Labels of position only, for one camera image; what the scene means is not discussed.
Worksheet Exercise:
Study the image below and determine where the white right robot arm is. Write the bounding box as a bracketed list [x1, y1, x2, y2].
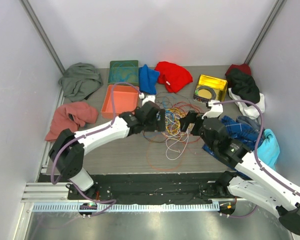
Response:
[179, 111, 300, 236]

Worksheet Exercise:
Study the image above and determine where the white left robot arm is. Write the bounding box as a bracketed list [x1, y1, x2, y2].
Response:
[48, 101, 166, 200]

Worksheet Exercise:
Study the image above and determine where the orange plastic tray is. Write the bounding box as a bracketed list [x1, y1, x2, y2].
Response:
[100, 84, 139, 119]

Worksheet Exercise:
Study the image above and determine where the blue plaid cloth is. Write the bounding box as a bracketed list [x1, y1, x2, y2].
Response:
[201, 115, 266, 161]

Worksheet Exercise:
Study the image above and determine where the gold tin box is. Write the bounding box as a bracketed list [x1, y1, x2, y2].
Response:
[193, 74, 228, 103]

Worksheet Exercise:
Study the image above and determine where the royal blue cloth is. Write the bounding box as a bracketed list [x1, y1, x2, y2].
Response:
[138, 64, 160, 95]

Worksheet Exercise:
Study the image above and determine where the white cloth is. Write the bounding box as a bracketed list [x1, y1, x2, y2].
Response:
[228, 88, 266, 120]

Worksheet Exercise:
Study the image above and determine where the green plastic tray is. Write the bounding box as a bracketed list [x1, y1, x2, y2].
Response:
[107, 60, 139, 86]

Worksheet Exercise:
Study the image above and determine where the black cloth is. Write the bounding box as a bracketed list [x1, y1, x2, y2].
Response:
[226, 68, 261, 104]

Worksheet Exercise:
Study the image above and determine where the cyan cloth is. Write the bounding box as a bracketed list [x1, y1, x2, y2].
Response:
[257, 129, 280, 171]

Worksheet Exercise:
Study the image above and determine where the dark red cloth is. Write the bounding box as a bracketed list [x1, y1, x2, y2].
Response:
[225, 63, 252, 76]

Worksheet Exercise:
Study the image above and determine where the salmon pink cloth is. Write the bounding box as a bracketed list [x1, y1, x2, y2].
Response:
[45, 101, 99, 142]

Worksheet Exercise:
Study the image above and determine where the grey cloth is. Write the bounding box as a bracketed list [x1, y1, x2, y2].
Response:
[58, 62, 104, 102]

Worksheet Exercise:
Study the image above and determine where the yellow wire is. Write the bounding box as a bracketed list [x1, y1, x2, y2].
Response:
[164, 107, 188, 137]

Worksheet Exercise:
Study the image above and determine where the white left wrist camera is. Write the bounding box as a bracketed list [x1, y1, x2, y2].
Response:
[138, 92, 156, 106]

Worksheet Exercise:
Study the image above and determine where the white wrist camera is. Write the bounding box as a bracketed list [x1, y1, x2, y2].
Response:
[202, 100, 224, 119]
[138, 92, 156, 106]

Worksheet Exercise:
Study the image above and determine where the white wire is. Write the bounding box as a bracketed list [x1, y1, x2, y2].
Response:
[164, 109, 191, 161]

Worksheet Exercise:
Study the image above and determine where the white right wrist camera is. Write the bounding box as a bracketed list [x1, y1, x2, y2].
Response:
[202, 100, 224, 119]

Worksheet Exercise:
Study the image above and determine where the orange wire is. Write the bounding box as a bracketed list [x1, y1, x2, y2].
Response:
[146, 109, 190, 172]

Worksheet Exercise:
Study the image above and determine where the brown wire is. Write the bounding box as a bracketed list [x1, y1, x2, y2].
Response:
[142, 91, 191, 144]

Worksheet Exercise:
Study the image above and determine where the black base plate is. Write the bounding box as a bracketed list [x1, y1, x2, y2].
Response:
[67, 171, 241, 205]

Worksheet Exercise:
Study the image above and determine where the white slotted cable duct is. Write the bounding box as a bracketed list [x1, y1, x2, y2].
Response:
[32, 201, 220, 213]

